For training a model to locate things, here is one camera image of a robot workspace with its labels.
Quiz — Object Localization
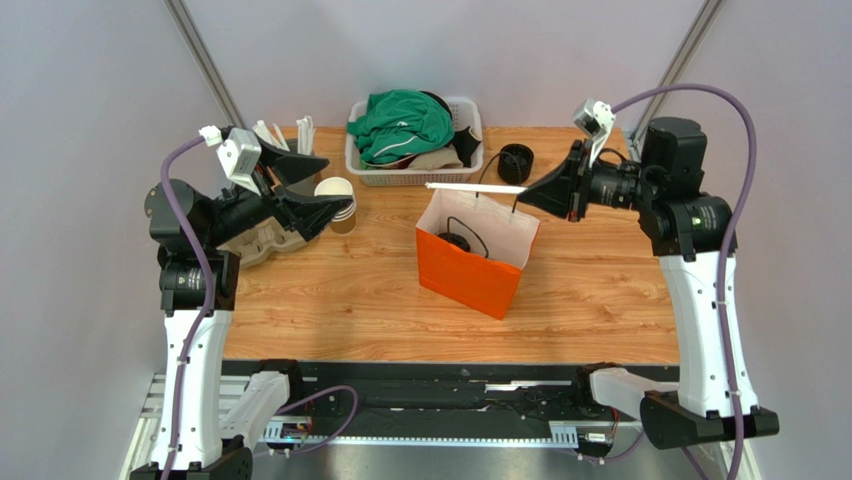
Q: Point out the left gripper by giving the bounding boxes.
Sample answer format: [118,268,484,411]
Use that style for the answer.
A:
[203,134,351,249]

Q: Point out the single white straw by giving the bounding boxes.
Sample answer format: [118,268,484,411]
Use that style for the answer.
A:
[424,182,527,196]

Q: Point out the orange paper bag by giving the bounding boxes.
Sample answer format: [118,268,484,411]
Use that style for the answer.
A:
[415,189,541,320]

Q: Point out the black plastic cup lid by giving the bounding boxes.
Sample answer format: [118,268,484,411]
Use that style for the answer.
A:
[438,232,471,253]

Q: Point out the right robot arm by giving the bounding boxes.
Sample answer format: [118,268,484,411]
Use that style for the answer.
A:
[519,117,780,450]

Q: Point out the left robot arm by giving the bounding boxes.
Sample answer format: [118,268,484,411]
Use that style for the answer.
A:
[132,142,354,479]

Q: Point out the grey straw holder cup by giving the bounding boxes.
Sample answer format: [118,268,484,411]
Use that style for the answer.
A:
[286,138,323,196]

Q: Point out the stack of black lids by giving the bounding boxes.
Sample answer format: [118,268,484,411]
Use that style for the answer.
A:
[498,143,534,185]

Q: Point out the stack of paper cups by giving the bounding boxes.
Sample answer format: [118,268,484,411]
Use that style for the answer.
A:
[314,177,357,235]

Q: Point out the white wrapped straws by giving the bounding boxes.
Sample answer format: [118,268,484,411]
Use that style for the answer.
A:
[252,116,316,155]

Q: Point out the grey pulp carrier stack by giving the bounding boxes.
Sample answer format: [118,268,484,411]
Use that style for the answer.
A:
[218,218,308,270]

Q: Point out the black cloth in basket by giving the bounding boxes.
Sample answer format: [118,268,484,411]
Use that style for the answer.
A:
[421,90,482,168]

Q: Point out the beige cloth in basket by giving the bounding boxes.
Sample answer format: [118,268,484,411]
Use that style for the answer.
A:
[406,147,464,171]

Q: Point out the green garment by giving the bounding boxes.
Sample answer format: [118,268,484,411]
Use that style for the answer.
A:
[346,89,455,166]

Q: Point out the white plastic basket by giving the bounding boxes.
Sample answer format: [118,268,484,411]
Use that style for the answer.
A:
[344,96,485,187]

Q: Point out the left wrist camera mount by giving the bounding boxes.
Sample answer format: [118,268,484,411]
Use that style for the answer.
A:
[198,125,262,196]

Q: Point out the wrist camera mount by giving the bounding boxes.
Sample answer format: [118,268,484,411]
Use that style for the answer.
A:
[573,98,616,167]
[198,125,262,196]

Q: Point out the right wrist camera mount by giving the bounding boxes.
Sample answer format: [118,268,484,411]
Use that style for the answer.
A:
[573,98,616,167]

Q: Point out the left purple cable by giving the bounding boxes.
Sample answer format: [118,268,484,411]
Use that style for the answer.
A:
[159,136,361,480]

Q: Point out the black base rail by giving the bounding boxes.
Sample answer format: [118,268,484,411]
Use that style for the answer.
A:
[212,360,643,448]

